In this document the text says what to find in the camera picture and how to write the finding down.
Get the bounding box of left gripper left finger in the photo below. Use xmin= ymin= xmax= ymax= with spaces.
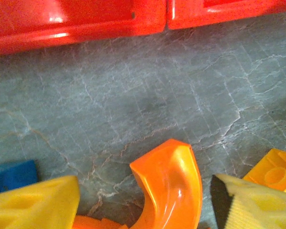
xmin=0 ymin=175 xmax=81 ymax=229

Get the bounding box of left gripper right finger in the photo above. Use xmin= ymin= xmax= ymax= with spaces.
xmin=210 ymin=173 xmax=286 ymax=229

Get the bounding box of blue lego brick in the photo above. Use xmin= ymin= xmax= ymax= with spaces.
xmin=0 ymin=159 xmax=38 ymax=196

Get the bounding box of yellow lego brick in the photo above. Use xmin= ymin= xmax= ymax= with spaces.
xmin=242 ymin=148 xmax=286 ymax=195

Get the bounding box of orange lego brick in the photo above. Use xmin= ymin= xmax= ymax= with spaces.
xmin=72 ymin=215 xmax=129 ymax=229

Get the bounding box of orange curved lego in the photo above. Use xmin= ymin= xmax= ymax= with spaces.
xmin=129 ymin=139 xmax=203 ymax=229

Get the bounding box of red plastic bin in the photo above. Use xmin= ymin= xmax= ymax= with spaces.
xmin=0 ymin=0 xmax=168 ymax=57
xmin=167 ymin=0 xmax=286 ymax=31

